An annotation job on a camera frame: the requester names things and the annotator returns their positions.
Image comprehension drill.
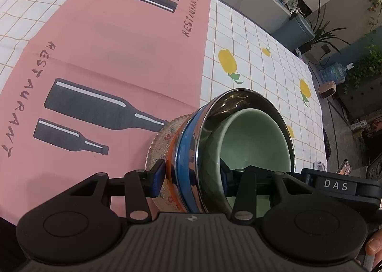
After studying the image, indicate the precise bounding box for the pink restaurant placemat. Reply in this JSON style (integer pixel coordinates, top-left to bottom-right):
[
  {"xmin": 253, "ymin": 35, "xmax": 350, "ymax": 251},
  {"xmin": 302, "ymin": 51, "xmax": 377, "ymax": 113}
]
[{"xmin": 1, "ymin": 0, "xmax": 214, "ymax": 223}]

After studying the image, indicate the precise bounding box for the potted green plant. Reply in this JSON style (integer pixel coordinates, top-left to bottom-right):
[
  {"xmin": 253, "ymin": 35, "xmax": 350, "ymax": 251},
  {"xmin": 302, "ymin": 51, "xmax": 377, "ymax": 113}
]
[{"xmin": 308, "ymin": 1, "xmax": 350, "ymax": 53}]

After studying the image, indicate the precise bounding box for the pink space heater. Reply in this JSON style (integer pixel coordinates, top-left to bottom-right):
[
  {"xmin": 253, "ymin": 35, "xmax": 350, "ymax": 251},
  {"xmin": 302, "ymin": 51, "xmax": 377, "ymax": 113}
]
[{"xmin": 318, "ymin": 81, "xmax": 337, "ymax": 98}]

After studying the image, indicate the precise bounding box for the lemon checkered tablecloth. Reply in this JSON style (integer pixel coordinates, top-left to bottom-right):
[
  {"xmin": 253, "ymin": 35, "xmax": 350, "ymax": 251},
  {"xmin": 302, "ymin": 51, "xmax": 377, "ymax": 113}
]
[{"xmin": 1, "ymin": 0, "xmax": 327, "ymax": 170}]

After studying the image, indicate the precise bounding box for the water bottle jug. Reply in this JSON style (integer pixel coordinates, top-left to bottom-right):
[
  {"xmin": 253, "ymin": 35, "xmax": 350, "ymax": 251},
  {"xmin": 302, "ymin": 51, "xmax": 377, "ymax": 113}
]
[{"xmin": 319, "ymin": 63, "xmax": 348, "ymax": 85}]

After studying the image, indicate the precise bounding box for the blue steel bowl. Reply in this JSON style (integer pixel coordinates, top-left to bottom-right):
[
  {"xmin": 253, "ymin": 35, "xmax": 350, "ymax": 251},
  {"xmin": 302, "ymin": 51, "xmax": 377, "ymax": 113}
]
[{"xmin": 170, "ymin": 88, "xmax": 295, "ymax": 215}]

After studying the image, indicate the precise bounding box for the grey-green trash bin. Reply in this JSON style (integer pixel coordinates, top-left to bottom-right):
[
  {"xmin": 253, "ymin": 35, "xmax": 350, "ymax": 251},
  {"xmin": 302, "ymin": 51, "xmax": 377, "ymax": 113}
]
[{"xmin": 271, "ymin": 14, "xmax": 315, "ymax": 51}]

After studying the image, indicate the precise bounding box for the green ceramic bowl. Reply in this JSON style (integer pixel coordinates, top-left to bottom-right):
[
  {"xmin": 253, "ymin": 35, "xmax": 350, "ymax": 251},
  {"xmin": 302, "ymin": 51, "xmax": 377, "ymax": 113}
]
[{"xmin": 199, "ymin": 108, "xmax": 294, "ymax": 215}]

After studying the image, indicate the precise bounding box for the person's right hand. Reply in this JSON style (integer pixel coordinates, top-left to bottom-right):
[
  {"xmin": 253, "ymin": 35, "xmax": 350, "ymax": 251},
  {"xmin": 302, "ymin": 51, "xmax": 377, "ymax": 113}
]
[{"xmin": 355, "ymin": 229, "xmax": 382, "ymax": 271}]

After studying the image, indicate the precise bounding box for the clear glass plate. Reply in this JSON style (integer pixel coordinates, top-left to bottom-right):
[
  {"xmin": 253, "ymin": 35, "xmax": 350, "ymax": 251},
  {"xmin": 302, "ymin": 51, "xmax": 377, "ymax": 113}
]
[{"xmin": 145, "ymin": 115, "xmax": 190, "ymax": 212}]

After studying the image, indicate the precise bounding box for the smartphone on stand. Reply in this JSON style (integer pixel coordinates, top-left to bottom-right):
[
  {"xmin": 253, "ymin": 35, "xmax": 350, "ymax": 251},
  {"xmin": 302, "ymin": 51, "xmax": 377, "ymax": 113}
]
[{"xmin": 337, "ymin": 159, "xmax": 352, "ymax": 175}]

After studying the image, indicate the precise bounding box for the orange steel bowl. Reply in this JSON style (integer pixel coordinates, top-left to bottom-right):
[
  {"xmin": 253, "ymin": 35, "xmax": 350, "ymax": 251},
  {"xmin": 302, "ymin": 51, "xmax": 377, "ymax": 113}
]
[{"xmin": 166, "ymin": 128, "xmax": 187, "ymax": 212}]

